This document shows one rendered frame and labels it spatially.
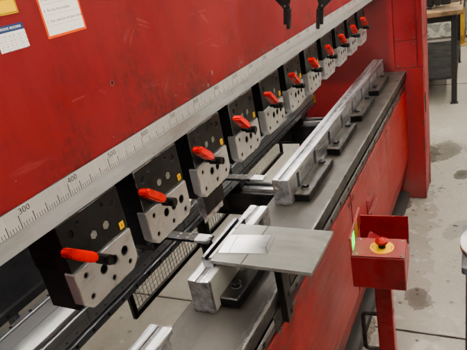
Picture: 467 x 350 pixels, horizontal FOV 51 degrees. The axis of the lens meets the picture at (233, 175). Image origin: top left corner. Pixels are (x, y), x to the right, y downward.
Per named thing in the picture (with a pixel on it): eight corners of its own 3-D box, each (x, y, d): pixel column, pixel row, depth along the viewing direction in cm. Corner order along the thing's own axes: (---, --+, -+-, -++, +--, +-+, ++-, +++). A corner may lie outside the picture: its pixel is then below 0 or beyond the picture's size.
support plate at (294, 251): (312, 276, 110) (311, 273, 110) (210, 263, 123) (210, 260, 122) (333, 234, 125) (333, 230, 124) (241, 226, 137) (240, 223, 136)
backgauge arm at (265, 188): (285, 218, 188) (281, 185, 182) (151, 208, 217) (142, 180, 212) (292, 207, 194) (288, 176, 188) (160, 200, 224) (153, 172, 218)
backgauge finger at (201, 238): (201, 257, 127) (197, 240, 125) (123, 247, 139) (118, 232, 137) (222, 232, 137) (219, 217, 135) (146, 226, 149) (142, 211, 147)
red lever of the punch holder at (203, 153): (202, 144, 105) (224, 157, 113) (186, 144, 107) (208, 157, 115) (201, 153, 104) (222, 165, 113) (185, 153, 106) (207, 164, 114)
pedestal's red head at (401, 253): (406, 291, 150) (404, 241, 143) (353, 287, 156) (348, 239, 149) (410, 254, 166) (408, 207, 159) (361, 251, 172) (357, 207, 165)
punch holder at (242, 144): (240, 164, 129) (228, 104, 123) (212, 164, 133) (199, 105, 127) (262, 143, 141) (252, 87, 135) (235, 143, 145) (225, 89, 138)
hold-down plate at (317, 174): (309, 202, 167) (308, 194, 166) (295, 201, 170) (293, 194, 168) (333, 165, 191) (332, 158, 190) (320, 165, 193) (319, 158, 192)
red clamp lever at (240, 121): (242, 113, 120) (258, 127, 129) (227, 114, 122) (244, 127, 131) (240, 120, 120) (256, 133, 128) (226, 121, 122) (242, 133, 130)
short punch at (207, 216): (208, 223, 123) (201, 190, 119) (201, 223, 123) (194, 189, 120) (226, 205, 130) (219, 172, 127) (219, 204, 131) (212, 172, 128)
